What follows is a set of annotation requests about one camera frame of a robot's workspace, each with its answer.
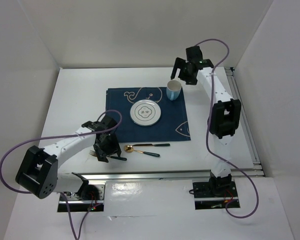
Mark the aluminium right side rail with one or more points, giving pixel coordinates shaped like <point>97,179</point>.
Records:
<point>257,166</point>

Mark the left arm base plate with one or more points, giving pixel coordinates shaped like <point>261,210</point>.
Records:
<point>93,200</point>

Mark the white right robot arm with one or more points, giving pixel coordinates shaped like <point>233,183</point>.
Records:
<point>224,116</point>

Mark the white and blue mug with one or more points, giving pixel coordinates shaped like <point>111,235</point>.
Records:
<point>173,90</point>

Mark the white round plate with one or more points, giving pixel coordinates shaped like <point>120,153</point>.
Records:
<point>145,112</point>

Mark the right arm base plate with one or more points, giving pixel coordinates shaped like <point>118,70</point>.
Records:
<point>205,199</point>

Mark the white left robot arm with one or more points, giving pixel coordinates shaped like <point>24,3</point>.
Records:
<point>39,170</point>

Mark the blue fabric placemat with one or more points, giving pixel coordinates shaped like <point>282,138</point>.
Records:
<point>172,126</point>

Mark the gold fork dark handle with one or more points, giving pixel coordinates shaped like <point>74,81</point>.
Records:
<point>93,153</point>

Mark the aluminium front rail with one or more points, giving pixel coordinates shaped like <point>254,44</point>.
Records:
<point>148,176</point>

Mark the gold spoon dark handle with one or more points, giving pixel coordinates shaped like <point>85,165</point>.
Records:
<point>130,149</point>

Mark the aluminium rail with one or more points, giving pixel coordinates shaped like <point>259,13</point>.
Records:
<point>148,176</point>
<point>257,166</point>

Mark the gold knife dark handle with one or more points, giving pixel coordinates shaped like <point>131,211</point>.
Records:
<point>152,145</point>

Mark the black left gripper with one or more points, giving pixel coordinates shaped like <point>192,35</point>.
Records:
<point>114,145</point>

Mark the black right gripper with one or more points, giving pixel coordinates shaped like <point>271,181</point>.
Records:
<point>181,63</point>

